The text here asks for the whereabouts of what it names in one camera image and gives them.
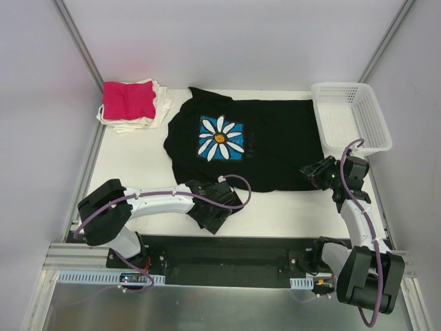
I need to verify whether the black daisy print t-shirt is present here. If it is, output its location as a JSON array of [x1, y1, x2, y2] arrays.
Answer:
[[163, 87, 324, 192]]

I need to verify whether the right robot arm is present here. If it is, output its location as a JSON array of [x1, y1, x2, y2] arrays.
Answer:
[[297, 156, 405, 315]]

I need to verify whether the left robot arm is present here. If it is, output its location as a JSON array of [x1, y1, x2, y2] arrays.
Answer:
[[73, 176, 247, 270]]

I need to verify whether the white plastic basket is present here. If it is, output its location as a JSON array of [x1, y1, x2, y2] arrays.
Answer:
[[311, 82, 393, 156]]

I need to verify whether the white folded t-shirt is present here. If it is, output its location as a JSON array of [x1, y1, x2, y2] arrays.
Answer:
[[96, 79, 173, 134]]

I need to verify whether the pink folded t-shirt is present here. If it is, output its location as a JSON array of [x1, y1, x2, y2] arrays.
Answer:
[[102, 81, 156, 121]]

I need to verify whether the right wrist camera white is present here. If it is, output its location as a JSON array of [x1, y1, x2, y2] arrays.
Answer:
[[352, 139, 365, 149]]

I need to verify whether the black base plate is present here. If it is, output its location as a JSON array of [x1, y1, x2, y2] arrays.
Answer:
[[105, 233, 351, 287]]

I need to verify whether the right white cable duct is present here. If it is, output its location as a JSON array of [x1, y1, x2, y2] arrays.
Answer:
[[289, 277, 314, 290]]

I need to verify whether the white cable duct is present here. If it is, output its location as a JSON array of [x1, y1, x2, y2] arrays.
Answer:
[[289, 277, 314, 290], [58, 271, 151, 286]]

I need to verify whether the left white cable duct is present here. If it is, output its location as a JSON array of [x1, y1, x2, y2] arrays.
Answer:
[[58, 271, 151, 286]]

